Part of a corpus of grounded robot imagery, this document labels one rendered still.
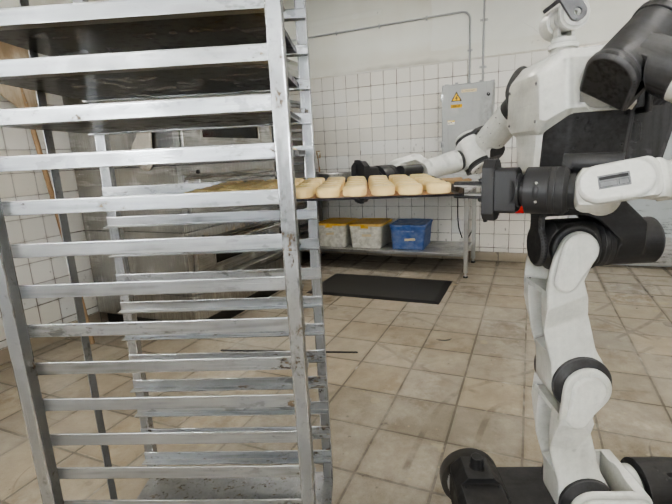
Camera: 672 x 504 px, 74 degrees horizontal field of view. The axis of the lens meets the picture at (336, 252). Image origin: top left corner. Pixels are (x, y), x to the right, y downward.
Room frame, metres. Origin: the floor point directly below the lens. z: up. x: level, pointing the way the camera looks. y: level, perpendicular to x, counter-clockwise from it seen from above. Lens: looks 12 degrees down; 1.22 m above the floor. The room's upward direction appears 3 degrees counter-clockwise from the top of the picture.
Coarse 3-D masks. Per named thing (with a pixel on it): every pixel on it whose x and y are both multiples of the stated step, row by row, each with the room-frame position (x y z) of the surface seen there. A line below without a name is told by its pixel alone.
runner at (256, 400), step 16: (48, 400) 0.92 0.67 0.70; (64, 400) 0.92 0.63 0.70; (80, 400) 0.92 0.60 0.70; (96, 400) 0.92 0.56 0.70; (112, 400) 0.91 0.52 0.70; (128, 400) 0.91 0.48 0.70; (144, 400) 0.91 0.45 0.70; (160, 400) 0.91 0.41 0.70; (176, 400) 0.91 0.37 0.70; (192, 400) 0.90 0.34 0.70; (208, 400) 0.90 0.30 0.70; (224, 400) 0.90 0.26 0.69; (240, 400) 0.90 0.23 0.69; (256, 400) 0.89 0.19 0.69; (272, 400) 0.89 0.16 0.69; (288, 400) 0.89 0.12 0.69
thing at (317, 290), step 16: (304, 0) 1.31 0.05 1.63; (304, 32) 1.31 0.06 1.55; (304, 64) 1.31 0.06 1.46; (304, 96) 1.31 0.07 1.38; (304, 112) 1.31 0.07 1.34; (304, 128) 1.31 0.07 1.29; (304, 144) 1.31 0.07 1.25; (304, 160) 1.31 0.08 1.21; (320, 256) 1.33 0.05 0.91; (320, 288) 1.31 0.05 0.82; (320, 320) 1.31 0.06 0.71; (320, 336) 1.31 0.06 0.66; (320, 368) 1.31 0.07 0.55; (320, 400) 1.31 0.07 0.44; (320, 416) 1.31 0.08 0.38
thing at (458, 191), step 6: (456, 192) 0.92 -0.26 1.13; (462, 192) 0.88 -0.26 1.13; (312, 198) 0.89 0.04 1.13; (318, 198) 0.89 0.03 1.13; (324, 198) 0.89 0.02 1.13; (330, 198) 0.89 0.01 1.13; (336, 198) 0.89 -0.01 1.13; (342, 198) 0.89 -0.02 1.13; (348, 198) 0.89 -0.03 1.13; (354, 198) 0.89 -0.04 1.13; (360, 198) 0.89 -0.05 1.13; (366, 198) 0.89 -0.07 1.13; (372, 198) 0.89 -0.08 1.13; (378, 198) 0.89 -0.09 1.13; (384, 198) 0.89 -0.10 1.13
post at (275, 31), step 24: (264, 0) 0.86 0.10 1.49; (288, 96) 0.88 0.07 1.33; (288, 120) 0.86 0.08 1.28; (288, 144) 0.86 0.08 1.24; (288, 168) 0.86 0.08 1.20; (288, 192) 0.86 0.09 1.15; (288, 216) 0.86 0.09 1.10; (288, 240) 0.86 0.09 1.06; (288, 264) 0.86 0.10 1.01; (288, 288) 0.86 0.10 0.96; (288, 312) 0.86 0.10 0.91; (312, 456) 0.87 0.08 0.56; (312, 480) 0.86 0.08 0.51
